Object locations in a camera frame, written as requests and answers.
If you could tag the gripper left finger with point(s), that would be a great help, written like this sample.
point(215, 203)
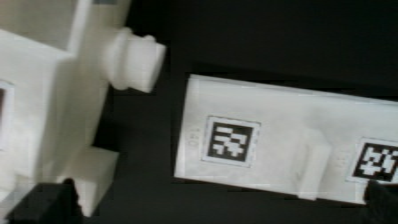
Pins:
point(48, 206)

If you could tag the white cabinet body box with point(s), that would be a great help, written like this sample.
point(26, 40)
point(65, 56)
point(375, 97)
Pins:
point(71, 55)

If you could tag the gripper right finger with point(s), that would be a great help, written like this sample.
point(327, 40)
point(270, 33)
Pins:
point(380, 197)

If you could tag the white door panel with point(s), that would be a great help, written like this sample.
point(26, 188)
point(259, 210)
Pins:
point(286, 140)

